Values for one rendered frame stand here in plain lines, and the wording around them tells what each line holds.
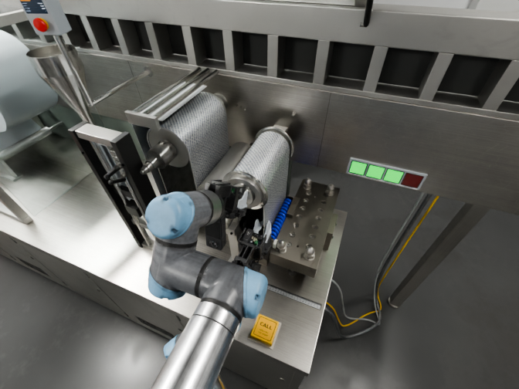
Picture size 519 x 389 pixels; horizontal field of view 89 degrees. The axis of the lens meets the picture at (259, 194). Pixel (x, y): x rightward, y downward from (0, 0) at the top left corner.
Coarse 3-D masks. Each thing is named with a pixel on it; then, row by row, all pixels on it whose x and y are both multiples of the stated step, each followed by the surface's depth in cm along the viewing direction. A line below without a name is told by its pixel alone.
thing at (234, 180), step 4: (236, 176) 75; (232, 180) 75; (236, 180) 75; (240, 180) 74; (244, 180) 73; (248, 180) 74; (232, 184) 77; (248, 184) 74; (252, 184) 73; (252, 188) 75; (256, 188) 74; (256, 192) 75; (260, 192) 75; (256, 196) 76; (260, 196) 75; (256, 200) 77; (260, 200) 77; (252, 204) 79; (256, 204) 78
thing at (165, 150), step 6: (156, 144) 76; (162, 144) 76; (168, 144) 76; (150, 150) 74; (156, 150) 74; (162, 150) 74; (168, 150) 76; (174, 150) 77; (150, 156) 75; (156, 156) 74; (162, 156) 74; (168, 156) 76; (174, 156) 78; (162, 162) 75; (168, 162) 77; (162, 168) 77
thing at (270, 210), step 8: (280, 184) 93; (272, 192) 84; (280, 192) 97; (272, 200) 87; (280, 200) 100; (264, 208) 81; (272, 208) 91; (264, 216) 84; (272, 216) 94; (264, 224) 86; (272, 224) 98
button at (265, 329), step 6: (258, 318) 84; (264, 318) 84; (258, 324) 83; (264, 324) 83; (270, 324) 83; (276, 324) 83; (258, 330) 82; (264, 330) 82; (270, 330) 82; (276, 330) 83; (252, 336) 81; (258, 336) 80; (264, 336) 80; (270, 336) 80; (264, 342) 80; (270, 342) 79
